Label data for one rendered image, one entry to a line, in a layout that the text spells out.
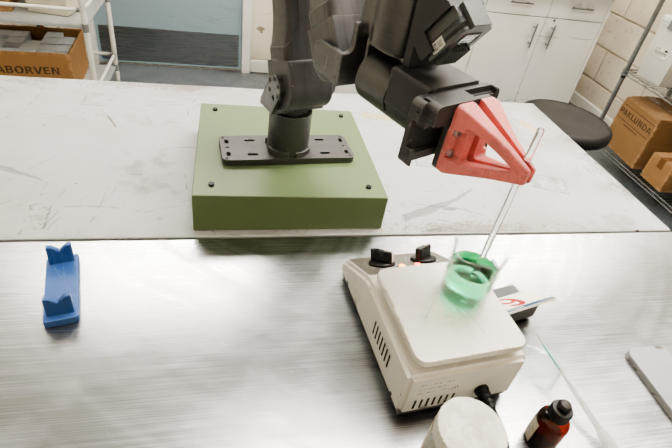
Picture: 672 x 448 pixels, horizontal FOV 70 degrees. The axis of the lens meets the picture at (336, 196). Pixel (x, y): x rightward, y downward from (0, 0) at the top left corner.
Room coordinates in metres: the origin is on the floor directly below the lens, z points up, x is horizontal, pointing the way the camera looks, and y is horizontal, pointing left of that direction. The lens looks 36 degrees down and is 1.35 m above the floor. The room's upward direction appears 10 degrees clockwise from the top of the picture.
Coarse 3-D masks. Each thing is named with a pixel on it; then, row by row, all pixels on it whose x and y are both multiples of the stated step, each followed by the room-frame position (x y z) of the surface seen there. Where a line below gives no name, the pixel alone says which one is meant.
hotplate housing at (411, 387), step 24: (360, 288) 0.39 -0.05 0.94; (360, 312) 0.38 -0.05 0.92; (384, 312) 0.34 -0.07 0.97; (384, 336) 0.32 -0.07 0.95; (384, 360) 0.31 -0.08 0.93; (408, 360) 0.28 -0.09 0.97; (480, 360) 0.30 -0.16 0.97; (504, 360) 0.30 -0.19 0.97; (408, 384) 0.27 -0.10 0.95; (432, 384) 0.27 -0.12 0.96; (456, 384) 0.28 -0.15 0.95; (480, 384) 0.29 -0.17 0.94; (504, 384) 0.31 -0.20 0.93; (408, 408) 0.27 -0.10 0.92
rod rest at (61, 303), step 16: (48, 256) 0.38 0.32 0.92; (64, 256) 0.38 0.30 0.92; (48, 272) 0.36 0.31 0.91; (64, 272) 0.37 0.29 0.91; (48, 288) 0.34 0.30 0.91; (64, 288) 0.35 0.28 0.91; (48, 304) 0.31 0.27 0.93; (64, 304) 0.31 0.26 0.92; (48, 320) 0.30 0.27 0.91; (64, 320) 0.31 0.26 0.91
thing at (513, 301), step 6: (516, 294) 0.46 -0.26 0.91; (522, 294) 0.46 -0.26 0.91; (528, 294) 0.45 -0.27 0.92; (504, 300) 0.44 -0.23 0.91; (510, 300) 0.44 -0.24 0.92; (516, 300) 0.43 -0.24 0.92; (522, 300) 0.43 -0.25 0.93; (528, 300) 0.43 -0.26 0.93; (534, 300) 0.43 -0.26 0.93; (504, 306) 0.41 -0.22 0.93; (510, 306) 0.41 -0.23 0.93; (516, 306) 0.41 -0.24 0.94
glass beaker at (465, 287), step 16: (464, 240) 0.38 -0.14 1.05; (480, 240) 0.38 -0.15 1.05; (496, 240) 0.38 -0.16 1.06; (496, 256) 0.37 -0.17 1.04; (448, 272) 0.35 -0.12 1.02; (464, 272) 0.34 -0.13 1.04; (480, 272) 0.33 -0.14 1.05; (496, 272) 0.34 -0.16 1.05; (448, 288) 0.34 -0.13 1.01; (464, 288) 0.34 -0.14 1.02; (480, 288) 0.34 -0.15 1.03; (448, 304) 0.34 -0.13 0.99; (464, 304) 0.33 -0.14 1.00; (480, 304) 0.34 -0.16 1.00
